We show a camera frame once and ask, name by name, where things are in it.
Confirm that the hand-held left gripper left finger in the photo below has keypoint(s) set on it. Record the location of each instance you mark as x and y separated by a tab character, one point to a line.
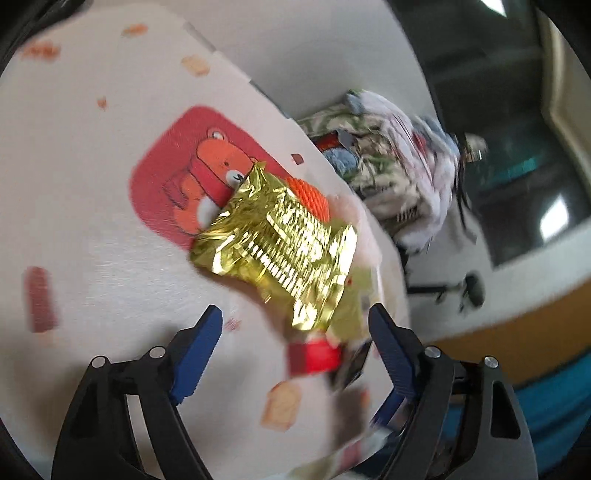
198	360

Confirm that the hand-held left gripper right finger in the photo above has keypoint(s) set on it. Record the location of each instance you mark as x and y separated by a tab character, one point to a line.
392	350

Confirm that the small red box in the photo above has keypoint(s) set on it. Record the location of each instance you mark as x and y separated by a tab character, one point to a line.
316	357

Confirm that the gold foil wrapper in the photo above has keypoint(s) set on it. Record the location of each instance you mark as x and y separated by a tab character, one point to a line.
277	244

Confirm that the black exercise bike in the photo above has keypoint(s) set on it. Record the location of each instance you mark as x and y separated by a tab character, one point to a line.
473	288

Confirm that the pink plastic bag roll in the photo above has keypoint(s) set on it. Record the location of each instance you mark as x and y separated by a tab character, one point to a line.
364	230

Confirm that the pile of clothes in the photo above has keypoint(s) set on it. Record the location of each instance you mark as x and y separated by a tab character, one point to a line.
397	175

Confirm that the dark glass window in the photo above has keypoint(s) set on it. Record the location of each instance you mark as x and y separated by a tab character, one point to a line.
508	161

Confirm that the bear printed table mat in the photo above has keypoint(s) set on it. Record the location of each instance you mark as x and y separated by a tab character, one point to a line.
115	138

